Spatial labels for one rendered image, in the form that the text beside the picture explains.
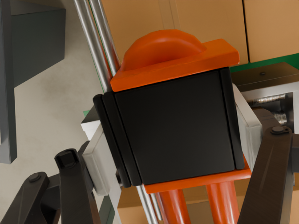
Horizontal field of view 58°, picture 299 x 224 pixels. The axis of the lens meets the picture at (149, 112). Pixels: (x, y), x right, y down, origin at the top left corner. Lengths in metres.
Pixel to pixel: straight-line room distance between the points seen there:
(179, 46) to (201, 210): 0.15
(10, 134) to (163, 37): 0.71
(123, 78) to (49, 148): 1.62
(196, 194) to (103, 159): 0.43
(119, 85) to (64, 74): 1.38
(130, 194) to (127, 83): 0.47
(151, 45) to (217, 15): 0.68
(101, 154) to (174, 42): 0.08
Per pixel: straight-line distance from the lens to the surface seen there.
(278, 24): 0.88
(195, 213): 0.26
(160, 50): 0.16
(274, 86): 0.85
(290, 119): 0.96
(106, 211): 1.40
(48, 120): 1.67
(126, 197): 0.61
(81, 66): 1.49
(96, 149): 0.16
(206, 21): 0.83
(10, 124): 0.83
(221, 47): 0.17
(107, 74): 0.16
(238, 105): 0.17
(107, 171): 0.17
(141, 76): 0.15
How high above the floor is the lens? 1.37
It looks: 66 degrees down
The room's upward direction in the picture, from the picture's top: 169 degrees counter-clockwise
